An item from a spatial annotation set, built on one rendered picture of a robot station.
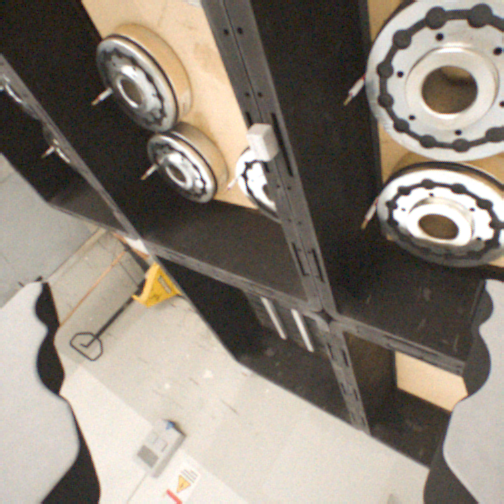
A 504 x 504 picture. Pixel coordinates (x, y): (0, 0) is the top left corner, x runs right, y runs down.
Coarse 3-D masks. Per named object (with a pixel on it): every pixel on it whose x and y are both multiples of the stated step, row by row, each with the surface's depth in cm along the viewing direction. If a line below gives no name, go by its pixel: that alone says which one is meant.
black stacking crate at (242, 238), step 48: (0, 0) 32; (48, 0) 35; (48, 48) 36; (96, 48) 40; (48, 96) 38; (96, 96) 41; (96, 144) 43; (144, 144) 48; (144, 192) 50; (192, 240) 48; (240, 240) 45; (288, 288) 38
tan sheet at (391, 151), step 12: (372, 0) 22; (384, 0) 22; (396, 0) 21; (372, 12) 23; (384, 12) 22; (372, 24) 23; (372, 36) 24; (444, 72) 23; (456, 72) 23; (384, 132) 29; (384, 144) 30; (396, 144) 29; (384, 156) 30; (396, 156) 30; (384, 168) 31; (384, 180) 32
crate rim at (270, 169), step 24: (216, 0) 17; (216, 24) 18; (0, 48) 33; (240, 72) 19; (240, 96) 21; (48, 120) 39; (72, 144) 41; (264, 168) 24; (120, 216) 49; (288, 216) 27; (144, 240) 51; (288, 240) 29; (216, 264) 44; (264, 288) 40; (312, 288) 33
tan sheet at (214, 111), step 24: (96, 0) 36; (120, 0) 34; (144, 0) 32; (168, 0) 31; (96, 24) 38; (120, 24) 36; (144, 24) 34; (168, 24) 33; (192, 24) 31; (192, 48) 33; (216, 48) 32; (192, 72) 36; (216, 72) 34; (192, 96) 38; (216, 96) 36; (192, 120) 42; (216, 120) 39; (240, 120) 37; (216, 144) 42; (240, 144) 40; (240, 192) 47
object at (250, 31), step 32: (224, 0) 17; (256, 0) 16; (256, 32) 17; (256, 64) 18; (256, 96) 20; (288, 128) 21; (288, 160) 23; (288, 192) 25; (320, 256) 28; (320, 288) 32; (352, 320) 34; (448, 352) 29
